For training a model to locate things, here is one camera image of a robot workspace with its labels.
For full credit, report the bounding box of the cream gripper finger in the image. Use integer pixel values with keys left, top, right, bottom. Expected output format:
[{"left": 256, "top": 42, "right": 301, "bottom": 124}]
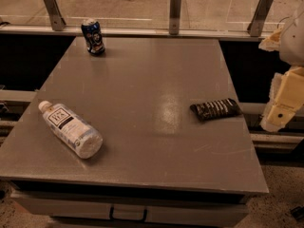
[
  {"left": 258, "top": 28, "right": 282, "bottom": 51},
  {"left": 260, "top": 103, "right": 295, "bottom": 132}
]

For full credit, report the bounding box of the blue pepsi can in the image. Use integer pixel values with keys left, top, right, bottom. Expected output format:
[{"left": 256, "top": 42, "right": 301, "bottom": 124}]
[{"left": 81, "top": 18, "right": 105, "bottom": 55}]

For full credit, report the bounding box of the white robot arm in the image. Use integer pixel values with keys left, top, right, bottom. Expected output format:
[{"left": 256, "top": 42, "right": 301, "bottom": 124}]
[{"left": 258, "top": 2, "right": 304, "bottom": 132}]

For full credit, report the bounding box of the black snack packet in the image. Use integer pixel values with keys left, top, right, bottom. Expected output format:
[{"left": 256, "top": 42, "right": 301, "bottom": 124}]
[{"left": 190, "top": 98, "right": 242, "bottom": 122}]

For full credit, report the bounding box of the black object on floor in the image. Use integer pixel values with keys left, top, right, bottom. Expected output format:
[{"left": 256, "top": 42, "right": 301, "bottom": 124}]
[{"left": 290, "top": 206, "right": 304, "bottom": 221}]

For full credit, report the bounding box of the clear plastic water bottle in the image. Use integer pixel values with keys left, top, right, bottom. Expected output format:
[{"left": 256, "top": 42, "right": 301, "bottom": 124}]
[{"left": 38, "top": 101, "right": 103, "bottom": 159}]

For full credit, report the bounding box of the right metal railing bracket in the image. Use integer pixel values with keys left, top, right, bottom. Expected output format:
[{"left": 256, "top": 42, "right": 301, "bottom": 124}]
[{"left": 247, "top": 0, "right": 274, "bottom": 37}]

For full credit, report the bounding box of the metal railing bracket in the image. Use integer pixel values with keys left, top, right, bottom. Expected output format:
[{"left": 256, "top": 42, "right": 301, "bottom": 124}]
[
  {"left": 43, "top": 0, "right": 66, "bottom": 31},
  {"left": 247, "top": 0, "right": 274, "bottom": 37},
  {"left": 169, "top": 0, "right": 181, "bottom": 35}
]

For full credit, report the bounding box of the middle metal railing bracket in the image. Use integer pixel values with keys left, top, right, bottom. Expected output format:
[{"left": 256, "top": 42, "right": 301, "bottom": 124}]
[{"left": 169, "top": 0, "right": 181, "bottom": 35}]

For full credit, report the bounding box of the grey drawer with handle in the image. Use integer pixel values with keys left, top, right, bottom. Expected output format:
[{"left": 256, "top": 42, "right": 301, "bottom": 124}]
[{"left": 11, "top": 190, "right": 248, "bottom": 228}]

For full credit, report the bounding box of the left metal railing bracket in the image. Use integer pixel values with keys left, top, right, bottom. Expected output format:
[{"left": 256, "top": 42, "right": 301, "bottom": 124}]
[{"left": 43, "top": 0, "right": 66, "bottom": 31}]

